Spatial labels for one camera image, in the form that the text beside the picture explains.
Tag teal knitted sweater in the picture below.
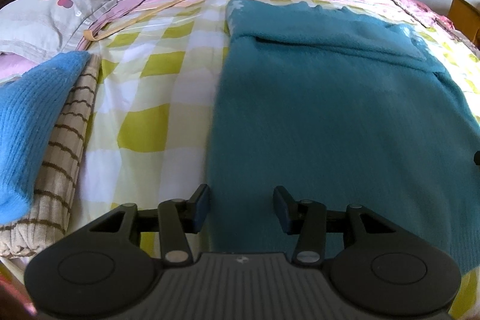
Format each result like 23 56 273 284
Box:
207 0 479 272

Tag yellow white checkered bedsheet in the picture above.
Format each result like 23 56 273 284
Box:
69 0 479 319

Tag beige brown striped garment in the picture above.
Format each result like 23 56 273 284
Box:
1 55 101 259

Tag bright blue knitted garment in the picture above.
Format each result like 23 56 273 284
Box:
1 51 90 224

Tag grey pillow with red dots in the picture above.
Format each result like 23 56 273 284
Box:
0 0 166 64

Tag wooden side cabinet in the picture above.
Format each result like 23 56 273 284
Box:
448 0 480 48

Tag tan measuring strap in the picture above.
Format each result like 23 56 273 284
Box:
82 0 205 42

